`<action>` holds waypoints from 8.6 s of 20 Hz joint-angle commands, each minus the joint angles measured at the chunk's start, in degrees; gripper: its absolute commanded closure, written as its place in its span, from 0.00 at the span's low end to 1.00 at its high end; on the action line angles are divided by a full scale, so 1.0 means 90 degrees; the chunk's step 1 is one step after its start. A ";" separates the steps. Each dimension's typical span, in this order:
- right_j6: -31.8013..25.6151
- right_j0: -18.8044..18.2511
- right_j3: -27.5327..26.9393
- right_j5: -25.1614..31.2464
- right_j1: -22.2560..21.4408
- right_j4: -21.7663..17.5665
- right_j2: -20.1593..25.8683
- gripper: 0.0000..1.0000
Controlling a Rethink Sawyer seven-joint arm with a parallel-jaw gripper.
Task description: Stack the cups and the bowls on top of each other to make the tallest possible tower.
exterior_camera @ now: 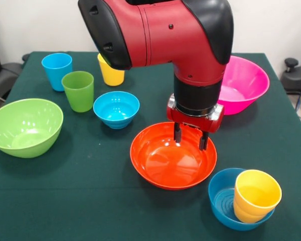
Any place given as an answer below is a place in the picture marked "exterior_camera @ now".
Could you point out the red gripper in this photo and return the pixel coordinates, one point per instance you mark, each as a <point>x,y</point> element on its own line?
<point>195,120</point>

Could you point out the orange bowl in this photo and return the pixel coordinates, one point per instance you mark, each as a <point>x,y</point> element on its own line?
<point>165,163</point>

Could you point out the dark blue bowl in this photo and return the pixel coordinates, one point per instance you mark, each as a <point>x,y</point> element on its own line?
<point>220,180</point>

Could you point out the large pink bowl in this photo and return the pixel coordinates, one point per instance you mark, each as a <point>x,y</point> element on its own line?
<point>245,75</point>

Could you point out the short yellow cup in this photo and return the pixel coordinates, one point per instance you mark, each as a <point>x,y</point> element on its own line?
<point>256,193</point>
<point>248,218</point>

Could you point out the large green bowl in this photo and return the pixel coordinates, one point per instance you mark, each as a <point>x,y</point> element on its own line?
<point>25,128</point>

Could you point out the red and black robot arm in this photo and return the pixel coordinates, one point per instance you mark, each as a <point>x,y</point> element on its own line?
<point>165,37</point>

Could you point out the tall yellow cup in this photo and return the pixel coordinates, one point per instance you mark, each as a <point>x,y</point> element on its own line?
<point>113,77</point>

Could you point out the dark green table cloth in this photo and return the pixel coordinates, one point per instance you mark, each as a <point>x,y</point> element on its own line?
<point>90,195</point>

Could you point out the green cup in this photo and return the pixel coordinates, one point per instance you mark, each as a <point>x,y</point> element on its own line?
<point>79,95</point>

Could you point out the blue cup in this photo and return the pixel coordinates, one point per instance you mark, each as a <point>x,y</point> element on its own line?
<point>55,72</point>

